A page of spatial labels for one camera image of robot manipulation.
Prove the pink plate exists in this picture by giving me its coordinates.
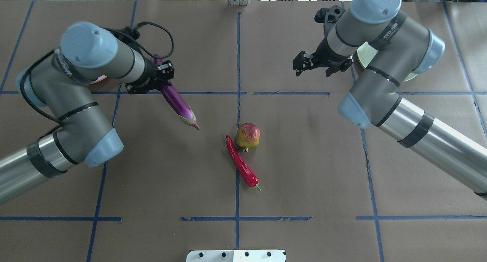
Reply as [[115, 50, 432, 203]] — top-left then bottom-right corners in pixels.
[[93, 75, 108, 84]]

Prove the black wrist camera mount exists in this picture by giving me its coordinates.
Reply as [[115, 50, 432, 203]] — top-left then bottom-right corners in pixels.
[[314, 5, 346, 37]]

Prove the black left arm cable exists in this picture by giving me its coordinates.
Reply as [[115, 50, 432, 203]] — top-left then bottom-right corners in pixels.
[[19, 22, 175, 125]]

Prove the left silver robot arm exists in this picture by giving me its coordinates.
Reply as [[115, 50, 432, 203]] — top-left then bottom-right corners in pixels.
[[0, 22, 163, 204]]

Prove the purple eggplant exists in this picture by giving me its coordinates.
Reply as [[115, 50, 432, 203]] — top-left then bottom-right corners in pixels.
[[153, 55, 200, 130]]

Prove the red chili pepper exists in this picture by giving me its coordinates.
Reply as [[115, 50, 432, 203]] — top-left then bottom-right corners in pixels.
[[226, 135, 261, 191]]

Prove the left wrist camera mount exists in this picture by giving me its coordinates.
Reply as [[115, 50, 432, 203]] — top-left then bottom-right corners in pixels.
[[156, 60, 174, 82]]

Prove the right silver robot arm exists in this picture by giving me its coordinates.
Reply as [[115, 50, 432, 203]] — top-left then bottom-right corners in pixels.
[[293, 0, 487, 198]]

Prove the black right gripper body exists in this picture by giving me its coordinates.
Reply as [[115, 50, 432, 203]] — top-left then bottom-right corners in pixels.
[[314, 38, 353, 77]]

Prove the green plate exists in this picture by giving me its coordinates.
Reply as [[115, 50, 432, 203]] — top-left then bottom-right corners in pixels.
[[356, 42, 417, 83]]

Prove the red yellow apple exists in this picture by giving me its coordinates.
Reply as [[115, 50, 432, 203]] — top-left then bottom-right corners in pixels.
[[236, 123, 261, 152]]

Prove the white pillar with base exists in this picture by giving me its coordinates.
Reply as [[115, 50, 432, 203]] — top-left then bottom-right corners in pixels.
[[186, 249, 287, 262]]

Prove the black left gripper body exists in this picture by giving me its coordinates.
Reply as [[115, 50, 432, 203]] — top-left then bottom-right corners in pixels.
[[126, 64, 168, 94]]

